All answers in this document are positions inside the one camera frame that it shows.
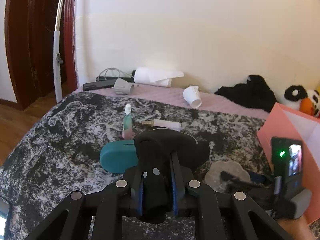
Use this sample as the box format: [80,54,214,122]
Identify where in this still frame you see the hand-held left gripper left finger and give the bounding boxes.
[30,166,150,240]

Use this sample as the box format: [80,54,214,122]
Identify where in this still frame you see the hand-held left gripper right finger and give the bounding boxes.
[171,154,293,240]

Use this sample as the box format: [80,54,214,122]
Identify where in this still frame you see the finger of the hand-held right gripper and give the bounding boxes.
[250,173,274,184]
[219,171,274,198]

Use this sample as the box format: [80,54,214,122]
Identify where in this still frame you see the clear flower-shaped plastic container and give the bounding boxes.
[204,161,252,193]

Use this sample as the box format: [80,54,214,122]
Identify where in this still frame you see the pink cardboard box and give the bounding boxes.
[257,102,320,224]

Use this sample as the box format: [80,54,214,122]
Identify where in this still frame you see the black cloth pouch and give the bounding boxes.
[134,129,210,223]

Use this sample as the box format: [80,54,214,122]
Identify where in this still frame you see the white bottle brown tip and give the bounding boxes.
[142,119,182,131]

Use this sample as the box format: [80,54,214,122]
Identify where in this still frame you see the green pink gradient bottle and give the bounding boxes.
[122,104,135,140]

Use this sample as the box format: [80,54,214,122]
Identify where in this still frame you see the person's right forearm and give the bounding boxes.
[282,215,315,240]

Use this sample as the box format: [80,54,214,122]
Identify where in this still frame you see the teal pencil case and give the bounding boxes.
[100,140,140,174]

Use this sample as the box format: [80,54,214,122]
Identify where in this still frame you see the black white plush orange beak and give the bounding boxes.
[284,85,312,115]

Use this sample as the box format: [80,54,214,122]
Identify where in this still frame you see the panda plush toy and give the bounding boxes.
[306,89,320,118]

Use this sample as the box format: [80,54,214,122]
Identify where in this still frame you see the black clothes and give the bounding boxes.
[214,74,279,113]

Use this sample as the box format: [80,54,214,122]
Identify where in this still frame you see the white paper cup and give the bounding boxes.
[182,85,202,108]

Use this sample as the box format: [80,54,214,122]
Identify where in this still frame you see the pink quilted blanket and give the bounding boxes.
[75,82,272,119]

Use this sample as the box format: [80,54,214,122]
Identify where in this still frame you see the grey plastic cup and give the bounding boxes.
[114,78,137,95]

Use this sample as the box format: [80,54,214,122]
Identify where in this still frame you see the black flat case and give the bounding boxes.
[83,80,118,91]

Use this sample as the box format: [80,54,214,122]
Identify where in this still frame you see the white toilet paper roll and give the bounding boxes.
[134,67,185,88]

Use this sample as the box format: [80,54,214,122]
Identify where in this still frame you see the black power strip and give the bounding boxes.
[96,77,135,83]

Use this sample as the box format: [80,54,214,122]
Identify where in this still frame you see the black screen device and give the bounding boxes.
[0,197,10,239]

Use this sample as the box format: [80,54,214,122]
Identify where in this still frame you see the white metal mop pole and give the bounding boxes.
[52,0,69,103]

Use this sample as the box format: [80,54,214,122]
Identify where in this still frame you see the grey cable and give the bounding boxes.
[96,68,134,80]

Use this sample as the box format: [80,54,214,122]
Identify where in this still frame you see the dark red door frame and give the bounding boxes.
[4,0,78,110]

